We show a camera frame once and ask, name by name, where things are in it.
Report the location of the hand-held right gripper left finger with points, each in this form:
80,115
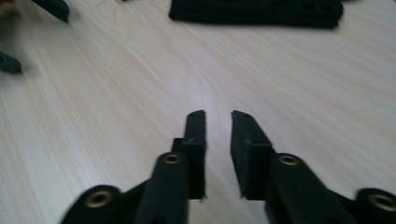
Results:
183,168

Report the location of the black glove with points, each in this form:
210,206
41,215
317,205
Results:
255,12

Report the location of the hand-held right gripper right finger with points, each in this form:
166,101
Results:
267,174

